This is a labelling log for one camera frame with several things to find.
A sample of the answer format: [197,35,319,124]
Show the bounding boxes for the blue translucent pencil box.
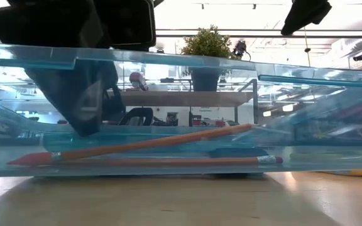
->
[0,42,362,178]

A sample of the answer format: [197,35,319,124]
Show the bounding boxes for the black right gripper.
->
[280,0,333,36]

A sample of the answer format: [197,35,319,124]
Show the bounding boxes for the dark blue eraser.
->
[208,147,269,159]

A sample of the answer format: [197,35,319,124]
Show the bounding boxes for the red storage cart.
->
[191,118,226,127]

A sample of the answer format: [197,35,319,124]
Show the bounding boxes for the person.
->
[165,112,179,127]

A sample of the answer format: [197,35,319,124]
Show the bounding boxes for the hanging ceiling cord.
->
[302,26,311,67]

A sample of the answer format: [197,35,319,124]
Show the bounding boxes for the wooden shelf black legs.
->
[118,78,260,125]

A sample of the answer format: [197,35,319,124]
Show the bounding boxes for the orange pencil pink eraser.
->
[53,154,284,168]

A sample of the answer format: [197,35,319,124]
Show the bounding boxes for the green potted plant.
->
[180,24,242,92]

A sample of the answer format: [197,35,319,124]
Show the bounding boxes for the orange pencil red cap eraser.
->
[6,123,255,168]

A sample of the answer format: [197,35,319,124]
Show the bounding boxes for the red stapler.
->
[128,72,150,92]

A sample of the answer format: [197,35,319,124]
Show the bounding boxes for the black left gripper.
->
[0,0,105,137]

